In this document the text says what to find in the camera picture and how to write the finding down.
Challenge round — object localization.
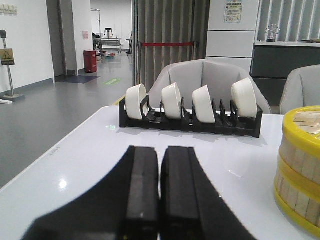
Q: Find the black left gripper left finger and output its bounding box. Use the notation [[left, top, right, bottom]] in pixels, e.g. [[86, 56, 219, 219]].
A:
[[22, 146, 159, 240]]

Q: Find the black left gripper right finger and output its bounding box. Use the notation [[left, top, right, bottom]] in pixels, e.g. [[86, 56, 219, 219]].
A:
[[160, 146, 254, 240]]

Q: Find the bamboo steamer drawer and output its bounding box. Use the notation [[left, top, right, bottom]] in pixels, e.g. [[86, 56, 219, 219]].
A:
[[274, 171, 320, 237], [278, 136, 320, 199]]

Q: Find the woven bamboo steamer lid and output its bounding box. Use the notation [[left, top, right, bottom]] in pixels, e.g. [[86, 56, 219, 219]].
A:
[[282, 105, 320, 156]]

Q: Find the black bowl rack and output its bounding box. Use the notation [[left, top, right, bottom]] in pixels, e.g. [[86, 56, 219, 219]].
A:
[[119, 96, 263, 138]]

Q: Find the white bowl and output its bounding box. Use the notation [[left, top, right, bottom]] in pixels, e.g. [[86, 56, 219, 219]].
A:
[[161, 82, 182, 120], [192, 85, 216, 124], [125, 84, 147, 120]]

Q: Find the white bowl far left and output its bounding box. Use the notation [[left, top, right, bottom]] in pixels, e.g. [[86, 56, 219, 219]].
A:
[[125, 84, 147, 120]]

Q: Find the white bowl right end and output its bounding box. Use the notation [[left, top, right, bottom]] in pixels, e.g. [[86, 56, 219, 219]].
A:
[[231, 77, 258, 118]]

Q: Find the grey chair left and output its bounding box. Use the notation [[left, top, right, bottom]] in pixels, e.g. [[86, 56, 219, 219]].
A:
[[148, 59, 272, 114]]

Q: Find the grey chair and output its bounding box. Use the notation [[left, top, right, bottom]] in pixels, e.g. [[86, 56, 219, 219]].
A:
[[148, 59, 272, 114], [279, 65, 320, 115]]

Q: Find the red fire extinguisher box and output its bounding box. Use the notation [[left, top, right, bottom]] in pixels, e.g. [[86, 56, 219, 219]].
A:
[[83, 50, 97, 73]]

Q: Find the grey chair right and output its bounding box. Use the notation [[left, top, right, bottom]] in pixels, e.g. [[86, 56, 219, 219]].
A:
[[279, 65, 320, 115]]

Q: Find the red barrier belt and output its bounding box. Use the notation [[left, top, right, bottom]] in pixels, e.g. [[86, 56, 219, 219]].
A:
[[141, 42, 194, 47]]

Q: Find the dark counter with shelf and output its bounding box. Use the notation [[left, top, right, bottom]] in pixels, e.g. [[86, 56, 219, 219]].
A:
[[250, 41, 320, 106]]

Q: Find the grey vertical curtain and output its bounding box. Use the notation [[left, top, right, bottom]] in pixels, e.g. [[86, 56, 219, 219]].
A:
[[132, 0, 210, 90]]

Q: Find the white cabinet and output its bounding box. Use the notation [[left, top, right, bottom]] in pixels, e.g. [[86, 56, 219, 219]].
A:
[[206, 0, 260, 72]]

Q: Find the yellow warning sign stand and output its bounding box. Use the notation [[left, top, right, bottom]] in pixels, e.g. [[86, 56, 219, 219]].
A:
[[0, 29, 25, 102]]

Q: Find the wall poster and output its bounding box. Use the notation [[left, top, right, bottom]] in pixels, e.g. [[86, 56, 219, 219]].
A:
[[223, 0, 243, 24]]

